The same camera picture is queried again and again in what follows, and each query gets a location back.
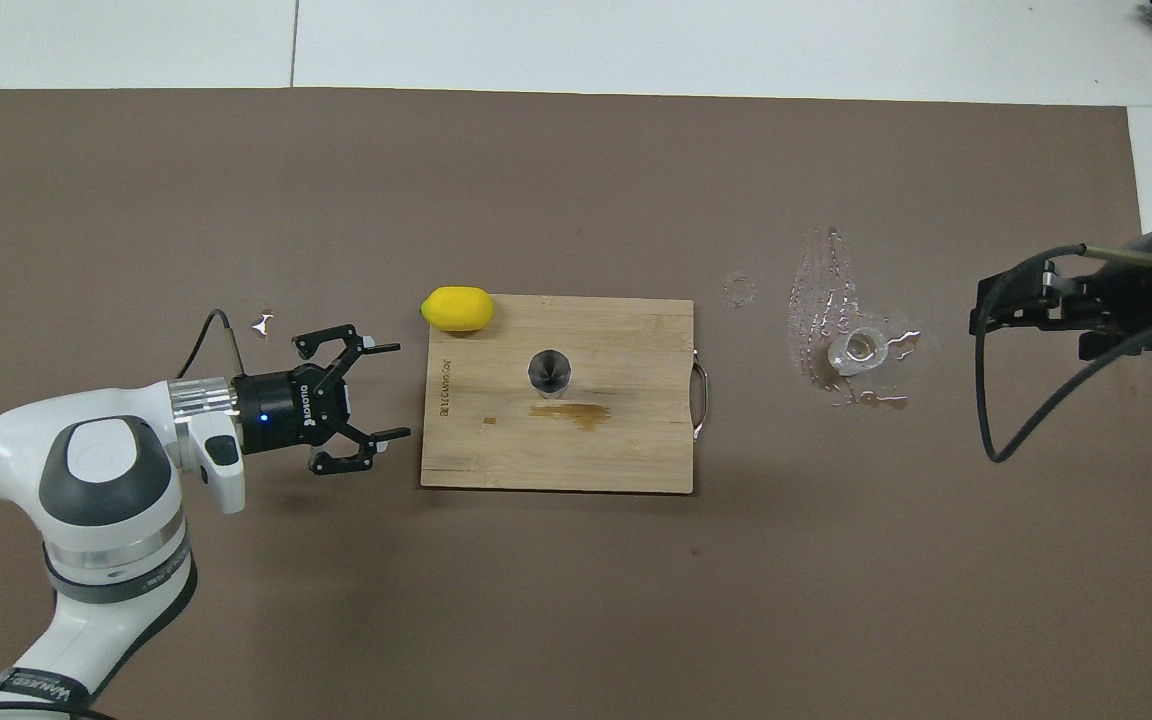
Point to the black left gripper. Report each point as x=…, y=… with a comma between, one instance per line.
x=286, y=410

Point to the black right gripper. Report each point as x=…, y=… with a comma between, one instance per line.
x=1131, y=305

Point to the small clear glass cup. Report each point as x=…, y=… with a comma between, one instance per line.
x=858, y=350

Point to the steel double jigger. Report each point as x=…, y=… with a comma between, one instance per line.
x=548, y=372

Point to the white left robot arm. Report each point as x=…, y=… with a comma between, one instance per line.
x=96, y=480

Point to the yellow lemon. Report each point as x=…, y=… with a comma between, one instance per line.
x=457, y=308

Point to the wooden cutting board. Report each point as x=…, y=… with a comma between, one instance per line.
x=556, y=450

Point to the brown table mat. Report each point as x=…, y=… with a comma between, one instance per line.
x=536, y=600

